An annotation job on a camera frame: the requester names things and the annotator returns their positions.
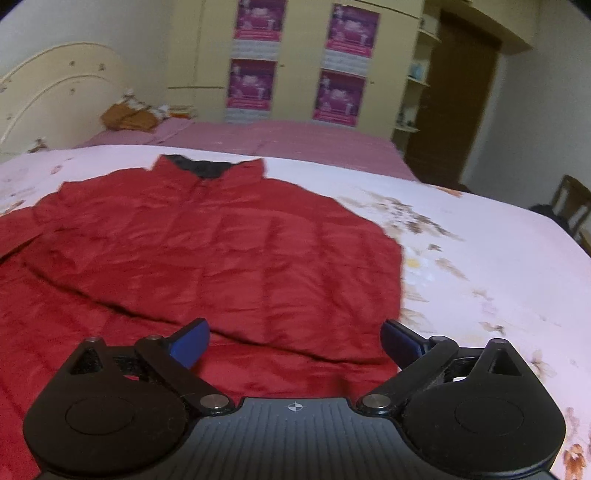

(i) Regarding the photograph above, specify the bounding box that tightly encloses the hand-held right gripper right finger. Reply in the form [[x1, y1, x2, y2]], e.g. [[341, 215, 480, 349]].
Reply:
[[356, 318, 525, 418]]

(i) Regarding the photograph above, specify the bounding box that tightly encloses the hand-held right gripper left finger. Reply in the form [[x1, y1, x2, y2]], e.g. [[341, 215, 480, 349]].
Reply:
[[69, 318, 236, 416]]

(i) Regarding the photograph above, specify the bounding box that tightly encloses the red padded jacket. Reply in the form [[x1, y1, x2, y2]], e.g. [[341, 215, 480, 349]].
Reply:
[[0, 154, 407, 480]]

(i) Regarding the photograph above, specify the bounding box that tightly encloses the orange clothes pile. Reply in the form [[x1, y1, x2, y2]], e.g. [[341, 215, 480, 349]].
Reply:
[[100, 88, 192, 134]]

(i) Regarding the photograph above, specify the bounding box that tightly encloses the dark cloth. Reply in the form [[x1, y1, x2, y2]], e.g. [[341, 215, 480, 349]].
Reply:
[[530, 203, 571, 227]]

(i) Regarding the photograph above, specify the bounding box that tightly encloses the wooden chair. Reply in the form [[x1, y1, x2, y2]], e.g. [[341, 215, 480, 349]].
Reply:
[[549, 174, 591, 247]]

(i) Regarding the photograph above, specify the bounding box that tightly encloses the pink bedsheet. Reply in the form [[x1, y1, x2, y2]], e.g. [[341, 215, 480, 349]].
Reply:
[[76, 117, 419, 182]]

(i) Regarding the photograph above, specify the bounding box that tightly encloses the yellow open shelf unit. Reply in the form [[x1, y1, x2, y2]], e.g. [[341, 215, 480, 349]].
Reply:
[[392, 0, 443, 145]]

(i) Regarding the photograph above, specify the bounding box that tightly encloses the brown wooden door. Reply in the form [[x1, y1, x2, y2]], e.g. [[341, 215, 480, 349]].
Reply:
[[405, 9, 502, 191]]

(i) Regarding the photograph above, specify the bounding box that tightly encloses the yellow wardrobe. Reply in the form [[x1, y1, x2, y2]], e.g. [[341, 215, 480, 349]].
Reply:
[[167, 0, 424, 139]]

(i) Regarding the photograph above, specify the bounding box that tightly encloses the cream headboard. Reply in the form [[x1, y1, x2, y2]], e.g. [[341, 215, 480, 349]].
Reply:
[[0, 42, 134, 163]]

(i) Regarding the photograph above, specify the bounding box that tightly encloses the magenta wall poster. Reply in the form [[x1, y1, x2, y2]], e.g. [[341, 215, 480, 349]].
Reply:
[[234, 0, 287, 59], [324, 4, 382, 63], [312, 70, 367, 127], [225, 59, 278, 122]]

